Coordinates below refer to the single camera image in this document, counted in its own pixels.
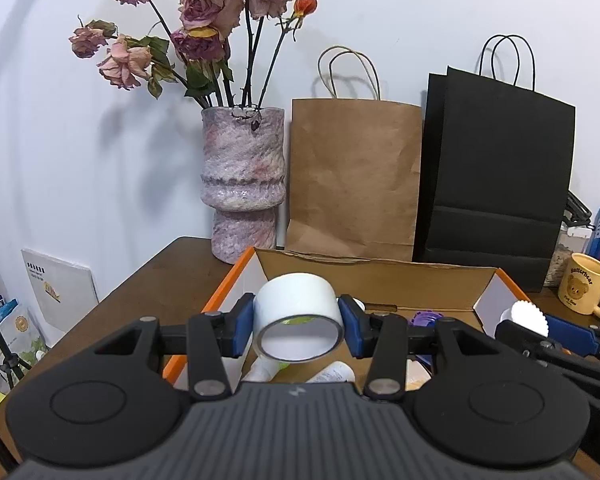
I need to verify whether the yellow bear mug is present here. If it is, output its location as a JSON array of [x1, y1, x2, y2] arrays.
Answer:
[[557, 252, 600, 320]]

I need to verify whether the black light stand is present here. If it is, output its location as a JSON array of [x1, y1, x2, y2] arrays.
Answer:
[[0, 284, 32, 477]]

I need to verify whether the dried pink roses bouquet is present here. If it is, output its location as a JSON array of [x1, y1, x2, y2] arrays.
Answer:
[[69, 0, 319, 110]]

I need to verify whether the stack of printed boxes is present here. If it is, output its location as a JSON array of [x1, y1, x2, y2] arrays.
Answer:
[[0, 299, 49, 412]]

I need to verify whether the white tape roll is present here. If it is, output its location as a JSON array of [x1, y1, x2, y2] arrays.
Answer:
[[253, 273, 346, 363]]

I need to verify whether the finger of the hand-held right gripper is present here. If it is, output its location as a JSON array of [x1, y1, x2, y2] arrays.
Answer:
[[494, 319, 552, 358], [547, 314, 600, 361]]

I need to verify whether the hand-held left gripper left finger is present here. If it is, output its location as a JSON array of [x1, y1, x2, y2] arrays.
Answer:
[[87, 292, 256, 403]]

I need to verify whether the clear container with black lid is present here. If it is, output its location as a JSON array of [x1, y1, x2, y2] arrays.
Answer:
[[544, 190, 594, 289]]

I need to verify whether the black paper bag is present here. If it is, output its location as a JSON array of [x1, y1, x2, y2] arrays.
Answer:
[[412, 34, 577, 294]]

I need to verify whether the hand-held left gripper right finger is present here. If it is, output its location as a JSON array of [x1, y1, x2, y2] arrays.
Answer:
[[337, 293, 504, 403]]

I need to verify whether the white squeeze tube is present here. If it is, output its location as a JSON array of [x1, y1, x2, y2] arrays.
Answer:
[[307, 361, 356, 385]]

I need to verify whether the orange and red cardboard box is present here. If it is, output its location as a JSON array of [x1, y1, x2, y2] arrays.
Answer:
[[162, 245, 532, 397]]

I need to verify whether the white cardboard envelope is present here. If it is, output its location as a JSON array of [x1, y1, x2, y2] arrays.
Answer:
[[20, 248, 100, 347]]

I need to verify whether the brown paper bag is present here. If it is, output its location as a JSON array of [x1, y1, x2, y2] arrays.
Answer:
[[284, 44, 424, 262]]

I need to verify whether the mottled pink ceramic vase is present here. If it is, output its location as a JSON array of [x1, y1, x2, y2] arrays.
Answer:
[[201, 105, 286, 265]]

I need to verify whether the purple gear-shaped lid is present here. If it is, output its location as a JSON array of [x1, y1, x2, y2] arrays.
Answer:
[[408, 309, 444, 327]]

